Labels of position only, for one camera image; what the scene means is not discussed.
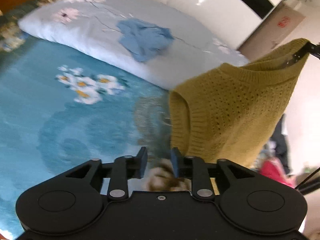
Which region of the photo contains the light blue floral quilt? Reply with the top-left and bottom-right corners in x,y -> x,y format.
18,0 -> 247,89

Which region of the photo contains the mustard yellow knit sweater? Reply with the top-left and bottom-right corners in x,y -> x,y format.
169,38 -> 307,167

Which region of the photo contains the blue crumpled garment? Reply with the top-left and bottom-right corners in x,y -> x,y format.
117,18 -> 175,62

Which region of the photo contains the pink red garment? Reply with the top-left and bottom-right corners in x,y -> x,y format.
259,157 -> 296,188

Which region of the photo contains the teal floral bed sheet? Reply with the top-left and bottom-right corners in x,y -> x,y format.
1,0 -> 170,239

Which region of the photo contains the red paper wall decoration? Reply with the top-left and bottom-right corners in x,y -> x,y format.
277,16 -> 291,28

